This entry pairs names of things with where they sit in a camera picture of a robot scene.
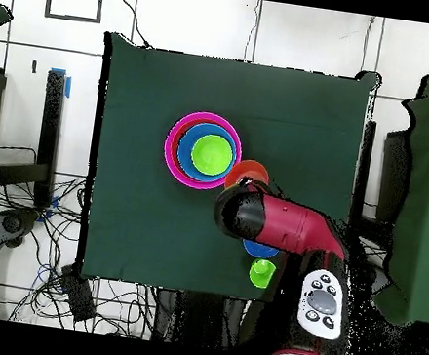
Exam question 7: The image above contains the green small bowl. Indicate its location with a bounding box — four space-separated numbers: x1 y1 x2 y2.
187 131 237 179

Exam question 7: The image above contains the orange small bowl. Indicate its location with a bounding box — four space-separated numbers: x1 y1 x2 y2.
222 156 273 197

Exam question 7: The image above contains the blue medium bowl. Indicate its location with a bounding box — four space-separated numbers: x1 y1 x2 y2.
174 119 242 187

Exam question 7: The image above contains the pink large bowl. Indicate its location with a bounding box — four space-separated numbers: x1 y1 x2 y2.
158 106 249 196

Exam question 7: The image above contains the dark blue small bowl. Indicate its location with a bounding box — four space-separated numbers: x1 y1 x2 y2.
240 239 281 261

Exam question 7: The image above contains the dark green tablecloth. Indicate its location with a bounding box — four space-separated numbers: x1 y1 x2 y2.
71 30 380 315

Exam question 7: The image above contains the green plastic cup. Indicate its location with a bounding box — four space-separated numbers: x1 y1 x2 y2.
247 256 279 292

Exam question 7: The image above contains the black power strip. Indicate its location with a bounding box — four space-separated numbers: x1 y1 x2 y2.
53 261 103 325

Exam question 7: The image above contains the black floor stand base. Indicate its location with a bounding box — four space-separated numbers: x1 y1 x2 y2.
0 204 43 254

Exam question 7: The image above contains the black cable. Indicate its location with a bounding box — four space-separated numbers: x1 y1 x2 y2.
109 0 159 51

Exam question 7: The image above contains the black post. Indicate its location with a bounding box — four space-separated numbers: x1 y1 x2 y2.
346 119 379 243

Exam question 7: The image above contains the black frame with blue tape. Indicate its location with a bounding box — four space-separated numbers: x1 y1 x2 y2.
0 59 75 224

